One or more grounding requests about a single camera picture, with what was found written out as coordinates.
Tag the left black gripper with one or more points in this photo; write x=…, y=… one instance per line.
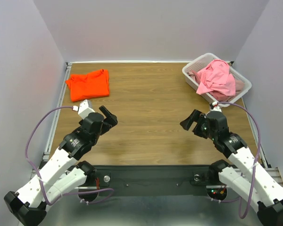
x=111, y=119

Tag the folded orange t shirt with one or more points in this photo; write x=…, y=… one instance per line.
x=86, y=86

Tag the dusty rose t shirt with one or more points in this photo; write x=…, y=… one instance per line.
x=194, y=75

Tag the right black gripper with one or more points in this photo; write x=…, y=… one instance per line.
x=198, y=127

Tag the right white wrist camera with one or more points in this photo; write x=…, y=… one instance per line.
x=214, y=107

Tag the aluminium frame rail right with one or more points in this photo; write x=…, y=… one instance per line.
x=273, y=170

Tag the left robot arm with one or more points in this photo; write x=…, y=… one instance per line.
x=63, y=172

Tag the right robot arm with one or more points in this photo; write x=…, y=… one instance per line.
x=253, y=184

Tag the aluminium frame rail left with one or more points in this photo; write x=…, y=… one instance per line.
x=49, y=137

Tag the aluminium frame rail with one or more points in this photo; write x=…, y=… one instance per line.
x=49, y=137
x=273, y=170

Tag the bright pink t shirt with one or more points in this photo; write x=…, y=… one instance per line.
x=216, y=76

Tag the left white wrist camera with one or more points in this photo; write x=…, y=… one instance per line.
x=85, y=108

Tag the white plastic basket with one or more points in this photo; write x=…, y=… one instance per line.
x=202, y=61

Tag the pale pink t shirt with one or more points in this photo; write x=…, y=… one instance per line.
x=239, y=85

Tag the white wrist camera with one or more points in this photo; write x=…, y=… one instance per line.
x=85, y=108
x=214, y=107

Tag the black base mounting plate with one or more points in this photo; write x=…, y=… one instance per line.
x=157, y=180

